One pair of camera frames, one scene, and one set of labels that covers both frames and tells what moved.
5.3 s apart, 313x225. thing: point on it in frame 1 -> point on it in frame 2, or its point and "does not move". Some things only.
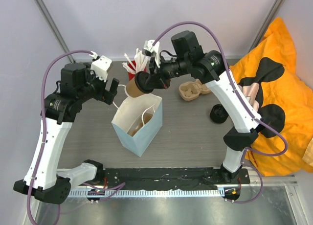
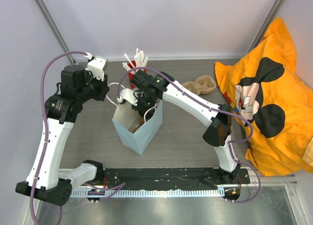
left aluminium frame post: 52,25 does not move
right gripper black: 157,79 -> 147,112
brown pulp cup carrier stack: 191,90 does not move
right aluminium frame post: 273,13 does not move
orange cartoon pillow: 283,100 does not move
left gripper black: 107,96 -> 103,86
